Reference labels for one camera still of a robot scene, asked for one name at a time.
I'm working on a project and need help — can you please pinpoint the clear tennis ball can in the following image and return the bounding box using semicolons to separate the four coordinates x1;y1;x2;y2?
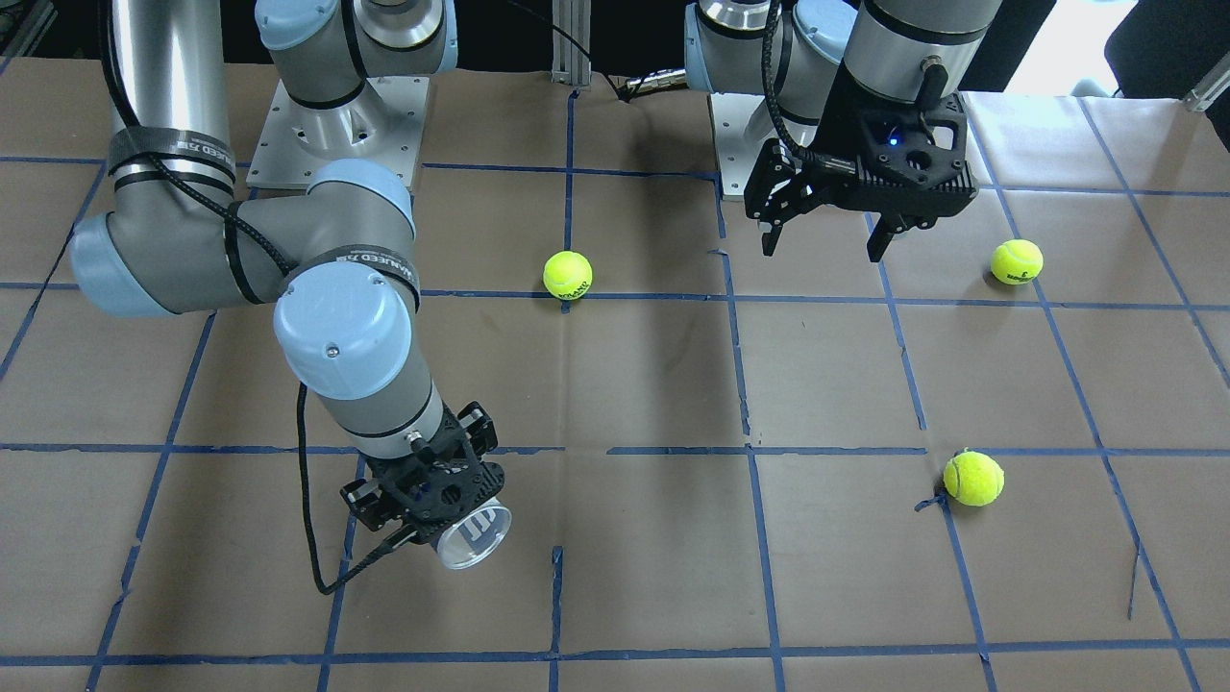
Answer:
431;498;513;570

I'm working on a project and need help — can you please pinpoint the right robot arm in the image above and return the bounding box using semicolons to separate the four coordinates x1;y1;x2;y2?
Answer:
69;1;510;560

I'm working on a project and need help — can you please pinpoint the tennis ball centre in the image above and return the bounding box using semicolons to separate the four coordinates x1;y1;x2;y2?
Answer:
542;250;594;301

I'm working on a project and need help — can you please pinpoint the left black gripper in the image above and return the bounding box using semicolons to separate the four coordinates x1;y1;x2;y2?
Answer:
744;73;978;263

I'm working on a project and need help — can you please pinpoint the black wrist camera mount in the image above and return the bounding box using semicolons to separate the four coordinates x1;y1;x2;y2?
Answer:
843;93;978;219

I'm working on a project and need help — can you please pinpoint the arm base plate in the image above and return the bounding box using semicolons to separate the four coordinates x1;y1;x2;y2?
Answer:
708;93;776;202
246;76;431;191

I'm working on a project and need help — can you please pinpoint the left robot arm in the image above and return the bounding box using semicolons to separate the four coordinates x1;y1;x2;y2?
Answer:
684;1;1000;262

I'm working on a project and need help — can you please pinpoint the aluminium frame post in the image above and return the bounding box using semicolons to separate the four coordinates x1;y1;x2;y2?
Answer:
551;0;593;90

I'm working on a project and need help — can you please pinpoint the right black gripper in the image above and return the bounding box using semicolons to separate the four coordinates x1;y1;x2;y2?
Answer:
339;402;501;531

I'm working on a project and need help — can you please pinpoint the tennis ball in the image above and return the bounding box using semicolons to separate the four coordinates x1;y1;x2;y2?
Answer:
542;250;594;301
942;450;1005;506
990;238;1046;285

